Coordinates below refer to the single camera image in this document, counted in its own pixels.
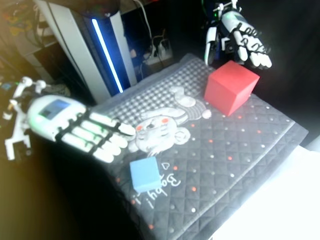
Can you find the red cube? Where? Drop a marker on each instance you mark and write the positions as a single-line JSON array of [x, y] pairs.
[[230, 87]]

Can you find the blue cube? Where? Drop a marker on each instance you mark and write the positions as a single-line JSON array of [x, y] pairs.
[[145, 173]]

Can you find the white power strip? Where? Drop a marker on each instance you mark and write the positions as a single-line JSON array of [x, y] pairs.
[[160, 58]]

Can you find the grey quilt with printed bear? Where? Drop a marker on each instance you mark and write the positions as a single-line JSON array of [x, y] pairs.
[[225, 155]]

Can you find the white tower with blue light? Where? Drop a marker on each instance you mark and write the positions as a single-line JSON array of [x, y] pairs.
[[75, 45]]

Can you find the cluttered white shelf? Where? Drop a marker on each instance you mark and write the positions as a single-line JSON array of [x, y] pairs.
[[32, 53]]

